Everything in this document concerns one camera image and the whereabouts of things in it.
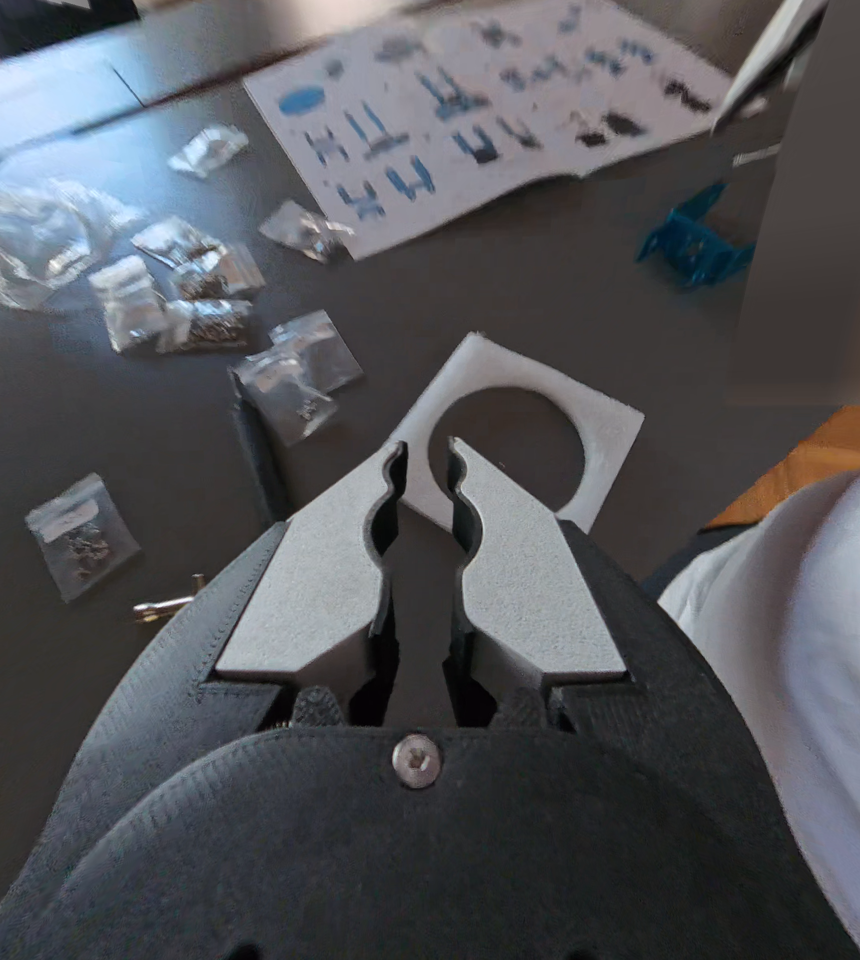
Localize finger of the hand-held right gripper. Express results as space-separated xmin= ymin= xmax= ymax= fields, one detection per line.
xmin=711 ymin=0 xmax=830 ymax=138

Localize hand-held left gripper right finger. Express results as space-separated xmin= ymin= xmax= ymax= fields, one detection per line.
xmin=448 ymin=436 xmax=631 ymax=704

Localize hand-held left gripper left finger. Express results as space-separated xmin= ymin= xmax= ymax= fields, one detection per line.
xmin=214 ymin=441 xmax=410 ymax=702

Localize blue metal bracket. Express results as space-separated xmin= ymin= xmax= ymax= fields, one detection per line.
xmin=636 ymin=182 xmax=757 ymax=290

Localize dark grey desk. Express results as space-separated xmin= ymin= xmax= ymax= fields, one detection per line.
xmin=0 ymin=0 xmax=851 ymax=939

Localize black pen-shaped screwdriver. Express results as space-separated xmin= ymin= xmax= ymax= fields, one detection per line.
xmin=231 ymin=367 xmax=288 ymax=526

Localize small metal cross wrench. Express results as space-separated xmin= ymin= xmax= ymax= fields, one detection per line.
xmin=132 ymin=573 xmax=206 ymax=624

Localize white foam square with hole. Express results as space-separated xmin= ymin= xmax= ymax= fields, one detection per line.
xmin=388 ymin=332 xmax=644 ymax=535

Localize person's white shirt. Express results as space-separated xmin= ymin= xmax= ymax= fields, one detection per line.
xmin=658 ymin=450 xmax=860 ymax=960

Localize open instruction booklet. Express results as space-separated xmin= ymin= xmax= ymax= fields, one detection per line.
xmin=242 ymin=0 xmax=734 ymax=261

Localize scattered small clear hardware bags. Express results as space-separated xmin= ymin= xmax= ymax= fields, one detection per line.
xmin=25 ymin=123 xmax=365 ymax=605

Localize crumpled clear plastic wrap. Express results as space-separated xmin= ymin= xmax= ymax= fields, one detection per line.
xmin=0 ymin=176 xmax=146 ymax=312

